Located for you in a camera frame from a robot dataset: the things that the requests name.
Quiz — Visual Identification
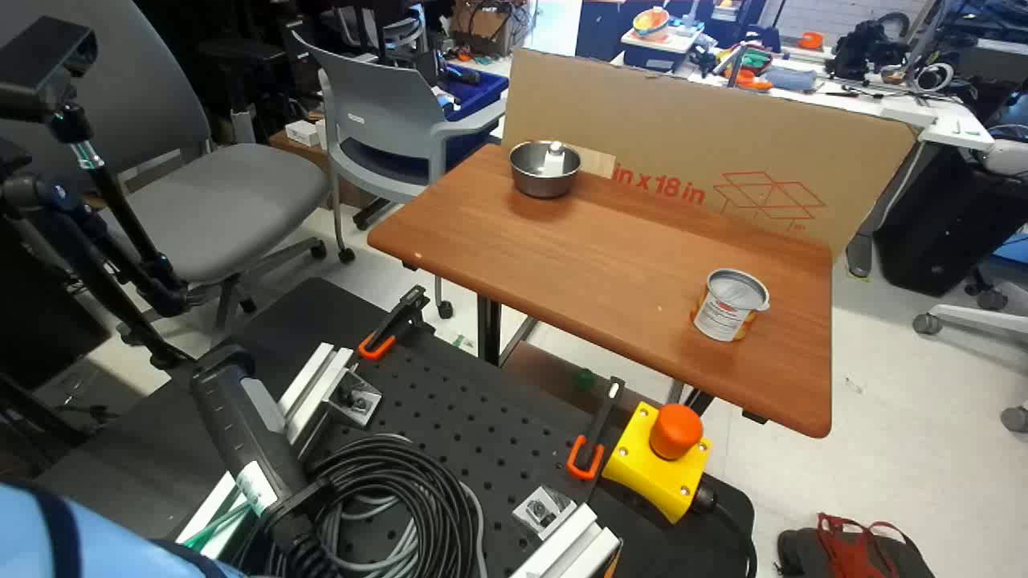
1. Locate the yellow emergency stop box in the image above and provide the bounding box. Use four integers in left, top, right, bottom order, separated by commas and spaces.
599, 402, 708, 522

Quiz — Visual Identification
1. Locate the right aluminium rail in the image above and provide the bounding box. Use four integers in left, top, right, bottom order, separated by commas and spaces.
510, 505, 621, 578

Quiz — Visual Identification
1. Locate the black orange clamp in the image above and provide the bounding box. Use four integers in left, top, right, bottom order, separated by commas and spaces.
357, 285, 426, 363
565, 375, 624, 481

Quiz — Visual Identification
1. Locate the black coiled cable bundle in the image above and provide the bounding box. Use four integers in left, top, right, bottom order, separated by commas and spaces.
258, 429, 490, 578

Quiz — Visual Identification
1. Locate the light blue cloth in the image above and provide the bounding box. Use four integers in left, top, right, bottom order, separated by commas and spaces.
0, 485, 243, 578

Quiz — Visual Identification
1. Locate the red black bag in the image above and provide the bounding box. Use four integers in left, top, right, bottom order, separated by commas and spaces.
776, 513, 935, 578

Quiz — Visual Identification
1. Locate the aluminium rail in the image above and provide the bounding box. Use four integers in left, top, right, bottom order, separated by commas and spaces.
175, 343, 349, 556
510, 505, 621, 578

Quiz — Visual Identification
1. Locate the white background desk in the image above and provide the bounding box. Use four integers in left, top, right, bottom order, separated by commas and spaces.
652, 42, 965, 206

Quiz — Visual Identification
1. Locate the light blue plastic chair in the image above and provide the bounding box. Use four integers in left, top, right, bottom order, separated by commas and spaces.
287, 24, 515, 320

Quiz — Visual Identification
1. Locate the left aluminium rail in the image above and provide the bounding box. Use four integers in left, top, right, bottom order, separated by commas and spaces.
175, 343, 349, 556

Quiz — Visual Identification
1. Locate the brown cardboard sheet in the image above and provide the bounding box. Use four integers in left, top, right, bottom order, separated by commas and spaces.
505, 52, 914, 254

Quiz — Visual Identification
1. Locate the black camera tripod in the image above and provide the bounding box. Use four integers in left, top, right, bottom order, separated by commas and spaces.
0, 14, 187, 368

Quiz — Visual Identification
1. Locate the black power strip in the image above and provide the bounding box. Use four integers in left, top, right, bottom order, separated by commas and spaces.
188, 363, 304, 513

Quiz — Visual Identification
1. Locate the black suitcase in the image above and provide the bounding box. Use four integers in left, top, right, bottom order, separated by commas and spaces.
872, 146, 1028, 295

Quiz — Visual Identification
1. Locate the stainless steel bowl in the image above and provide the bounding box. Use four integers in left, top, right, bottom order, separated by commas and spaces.
507, 142, 580, 198

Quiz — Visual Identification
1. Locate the black perforated breadboard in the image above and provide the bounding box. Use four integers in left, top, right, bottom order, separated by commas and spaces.
232, 338, 756, 578

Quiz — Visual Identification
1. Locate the right black orange clamp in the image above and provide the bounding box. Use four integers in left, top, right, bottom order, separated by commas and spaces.
565, 375, 624, 481

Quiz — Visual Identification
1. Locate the left black orange clamp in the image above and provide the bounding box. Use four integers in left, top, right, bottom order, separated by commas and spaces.
357, 285, 426, 363

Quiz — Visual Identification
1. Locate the grey padded office chair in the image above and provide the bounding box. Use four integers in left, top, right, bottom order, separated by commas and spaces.
0, 0, 326, 313

